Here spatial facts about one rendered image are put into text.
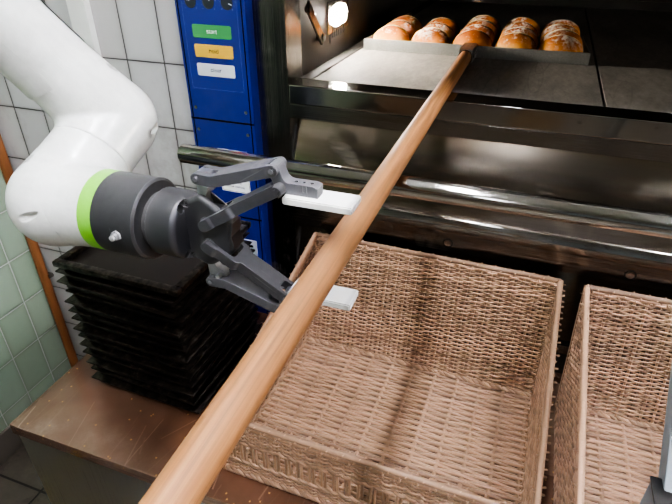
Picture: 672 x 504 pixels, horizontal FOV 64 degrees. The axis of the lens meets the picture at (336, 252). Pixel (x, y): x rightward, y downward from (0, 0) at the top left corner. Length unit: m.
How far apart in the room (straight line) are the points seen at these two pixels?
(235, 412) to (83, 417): 0.94
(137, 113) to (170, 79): 0.60
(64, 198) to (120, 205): 0.07
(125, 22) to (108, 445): 0.89
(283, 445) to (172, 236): 0.51
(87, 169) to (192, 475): 0.41
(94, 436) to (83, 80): 0.77
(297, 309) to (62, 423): 0.92
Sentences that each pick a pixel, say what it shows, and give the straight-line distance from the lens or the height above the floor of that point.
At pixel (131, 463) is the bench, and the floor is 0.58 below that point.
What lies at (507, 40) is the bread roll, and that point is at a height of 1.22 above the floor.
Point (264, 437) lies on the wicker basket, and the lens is 0.99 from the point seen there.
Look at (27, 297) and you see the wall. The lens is 1.96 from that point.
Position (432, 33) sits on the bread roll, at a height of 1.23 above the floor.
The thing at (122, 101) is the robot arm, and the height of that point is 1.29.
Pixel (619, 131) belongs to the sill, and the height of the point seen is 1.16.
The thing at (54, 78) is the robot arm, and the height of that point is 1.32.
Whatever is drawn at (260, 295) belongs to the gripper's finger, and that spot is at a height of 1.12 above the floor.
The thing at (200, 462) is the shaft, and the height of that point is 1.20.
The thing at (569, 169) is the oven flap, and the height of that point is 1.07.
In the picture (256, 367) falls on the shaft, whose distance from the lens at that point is 0.39.
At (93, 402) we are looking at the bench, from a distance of 1.32.
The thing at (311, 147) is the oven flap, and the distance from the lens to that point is 1.20.
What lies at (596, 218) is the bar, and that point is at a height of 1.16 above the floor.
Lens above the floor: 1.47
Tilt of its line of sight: 32 degrees down
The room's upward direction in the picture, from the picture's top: straight up
